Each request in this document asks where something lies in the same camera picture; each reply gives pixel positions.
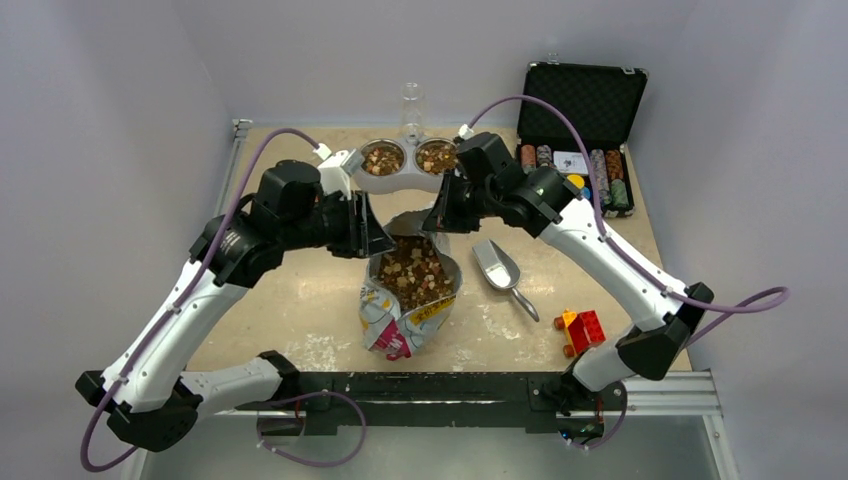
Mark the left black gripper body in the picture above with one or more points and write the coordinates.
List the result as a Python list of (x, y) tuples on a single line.
[(339, 218)]

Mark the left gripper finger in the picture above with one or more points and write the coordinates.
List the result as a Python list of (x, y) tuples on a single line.
[(349, 248), (374, 238)]

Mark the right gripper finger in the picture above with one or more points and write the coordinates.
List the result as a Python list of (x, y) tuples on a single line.
[(467, 224), (441, 217)]

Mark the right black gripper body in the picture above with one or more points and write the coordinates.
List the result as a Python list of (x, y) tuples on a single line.
[(475, 200)]

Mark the metal food scoop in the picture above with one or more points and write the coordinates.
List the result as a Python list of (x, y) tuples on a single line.
[(502, 273)]

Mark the pet food bag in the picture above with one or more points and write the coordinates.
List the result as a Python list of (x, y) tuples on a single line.
[(410, 292)]

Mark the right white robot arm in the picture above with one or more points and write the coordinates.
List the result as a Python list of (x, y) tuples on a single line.
[(664, 311)]

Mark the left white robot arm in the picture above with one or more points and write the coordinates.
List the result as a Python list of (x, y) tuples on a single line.
[(150, 399)]

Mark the grey double pet bowl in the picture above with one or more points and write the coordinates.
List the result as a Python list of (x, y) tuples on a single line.
[(390, 166)]

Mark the clear water bottle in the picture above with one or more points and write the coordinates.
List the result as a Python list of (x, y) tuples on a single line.
[(411, 120)]

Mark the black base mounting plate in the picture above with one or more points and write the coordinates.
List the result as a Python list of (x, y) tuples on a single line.
[(535, 402)]

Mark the red yellow toy block car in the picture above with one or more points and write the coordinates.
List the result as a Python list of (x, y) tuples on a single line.
[(582, 330)]

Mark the black poker chip case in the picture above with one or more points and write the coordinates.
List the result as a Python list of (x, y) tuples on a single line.
[(602, 103)]

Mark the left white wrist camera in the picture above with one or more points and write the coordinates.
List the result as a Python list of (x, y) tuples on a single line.
[(337, 168)]

